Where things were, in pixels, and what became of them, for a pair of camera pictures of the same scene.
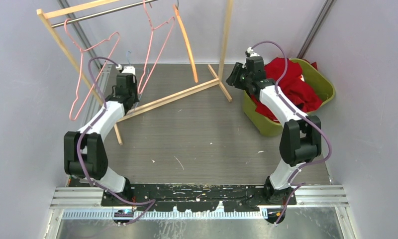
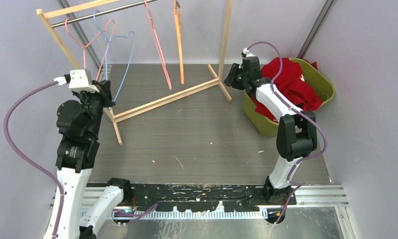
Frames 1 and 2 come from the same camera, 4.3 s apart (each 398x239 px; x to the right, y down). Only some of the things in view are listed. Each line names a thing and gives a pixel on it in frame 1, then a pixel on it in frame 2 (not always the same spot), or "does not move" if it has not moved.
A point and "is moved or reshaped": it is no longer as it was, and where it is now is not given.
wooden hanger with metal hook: x=179 y=19 to x=176 y=10
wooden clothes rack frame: x=43 y=15 does not move
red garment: x=293 y=88 does not move
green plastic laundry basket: x=316 y=77 does not move
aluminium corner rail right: x=323 y=14 does not move
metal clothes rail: x=105 y=13 does not move
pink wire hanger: x=67 y=28 is moved or reshaped
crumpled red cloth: x=314 y=64 does not move
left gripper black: x=135 y=88 to x=105 y=92
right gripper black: x=233 y=80 does not move
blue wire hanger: x=140 y=98 to x=107 y=40
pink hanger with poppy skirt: x=152 y=29 is moved or reshaped
